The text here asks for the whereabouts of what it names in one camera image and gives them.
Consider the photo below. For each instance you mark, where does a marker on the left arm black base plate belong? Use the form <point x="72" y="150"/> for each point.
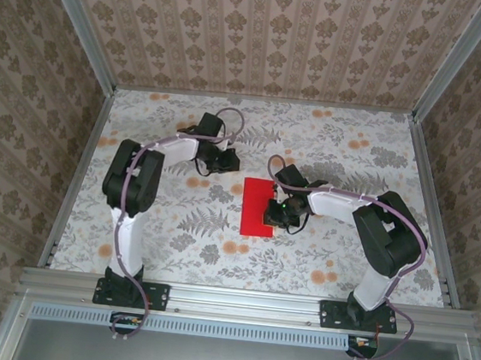
<point x="157" y="298"/>

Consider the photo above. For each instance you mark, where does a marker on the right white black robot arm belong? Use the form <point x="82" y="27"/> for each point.
<point x="337" y="205"/>

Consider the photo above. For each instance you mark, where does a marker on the thin aluminium table rail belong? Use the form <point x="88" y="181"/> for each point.
<point x="266" y="101"/>

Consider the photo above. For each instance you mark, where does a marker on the aluminium table side rail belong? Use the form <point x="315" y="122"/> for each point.
<point x="80" y="172"/>
<point x="435" y="209"/>

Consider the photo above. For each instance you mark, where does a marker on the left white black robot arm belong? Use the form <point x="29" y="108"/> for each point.
<point x="126" y="241"/>

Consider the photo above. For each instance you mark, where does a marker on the aluminium frame post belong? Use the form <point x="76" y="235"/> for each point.
<point x="453" y="65"/>
<point x="83" y="26"/>

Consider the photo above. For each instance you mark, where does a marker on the long aluminium mounting rail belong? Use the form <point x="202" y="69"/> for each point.
<point x="245" y="303"/>

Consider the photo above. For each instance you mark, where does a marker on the red paper sheet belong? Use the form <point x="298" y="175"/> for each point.
<point x="252" y="207"/>

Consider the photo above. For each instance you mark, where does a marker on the floral patterned table cover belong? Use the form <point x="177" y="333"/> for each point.
<point x="256" y="272"/>

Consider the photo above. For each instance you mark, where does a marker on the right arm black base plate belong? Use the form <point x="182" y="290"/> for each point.
<point x="331" y="316"/>

